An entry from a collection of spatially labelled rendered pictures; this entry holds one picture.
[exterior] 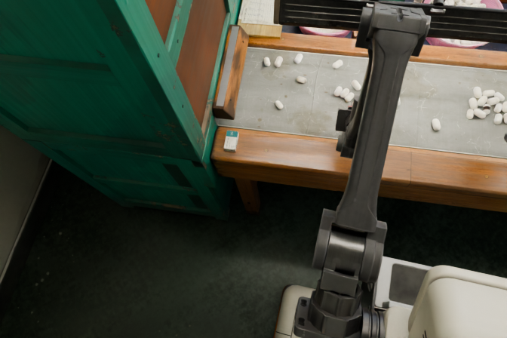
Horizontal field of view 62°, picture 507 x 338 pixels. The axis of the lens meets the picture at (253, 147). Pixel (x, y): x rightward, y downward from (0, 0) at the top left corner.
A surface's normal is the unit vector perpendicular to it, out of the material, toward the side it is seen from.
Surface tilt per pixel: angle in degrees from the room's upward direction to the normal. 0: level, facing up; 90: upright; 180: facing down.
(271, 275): 0
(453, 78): 0
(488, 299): 42
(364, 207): 28
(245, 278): 0
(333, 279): 37
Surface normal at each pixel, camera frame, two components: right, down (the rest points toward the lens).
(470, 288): 0.11, -0.88
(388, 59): -0.20, 0.09
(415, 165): -0.07, -0.36
